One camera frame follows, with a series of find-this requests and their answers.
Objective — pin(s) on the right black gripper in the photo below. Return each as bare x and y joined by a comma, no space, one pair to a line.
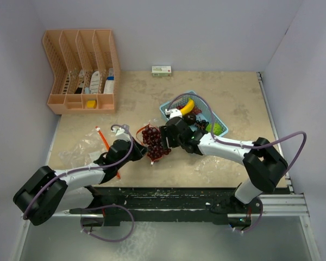
165,134

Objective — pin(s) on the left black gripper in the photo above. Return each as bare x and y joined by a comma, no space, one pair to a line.
139,150

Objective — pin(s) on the red grape bunch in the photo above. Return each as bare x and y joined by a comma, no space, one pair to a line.
200,123
151,138

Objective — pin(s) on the clear orange-zip bag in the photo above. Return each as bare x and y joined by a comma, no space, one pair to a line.
139,139

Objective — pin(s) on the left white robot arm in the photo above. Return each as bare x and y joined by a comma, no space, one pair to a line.
49,191

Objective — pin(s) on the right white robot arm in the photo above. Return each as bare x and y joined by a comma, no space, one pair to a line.
264,164

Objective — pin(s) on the yellow banana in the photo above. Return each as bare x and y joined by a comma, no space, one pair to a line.
188,107

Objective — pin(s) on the light blue plastic basket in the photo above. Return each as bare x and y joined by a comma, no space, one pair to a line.
205,115

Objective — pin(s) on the green bumpy fruit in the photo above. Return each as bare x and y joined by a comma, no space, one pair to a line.
216,128

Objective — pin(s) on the yellow block in organizer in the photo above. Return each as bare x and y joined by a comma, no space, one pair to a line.
91,104

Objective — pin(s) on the blue white box in organizer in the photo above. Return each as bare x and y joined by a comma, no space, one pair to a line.
110,82

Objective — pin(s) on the small white green box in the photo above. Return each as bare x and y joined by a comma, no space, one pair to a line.
161,71

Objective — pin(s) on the white tube in organizer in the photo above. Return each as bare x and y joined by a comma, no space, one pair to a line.
95,82

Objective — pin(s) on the orange desk file organizer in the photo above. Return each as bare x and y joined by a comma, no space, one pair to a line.
74,55

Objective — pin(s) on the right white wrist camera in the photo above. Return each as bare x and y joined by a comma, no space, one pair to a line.
171,113

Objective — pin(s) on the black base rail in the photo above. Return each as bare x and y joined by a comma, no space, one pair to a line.
111,205

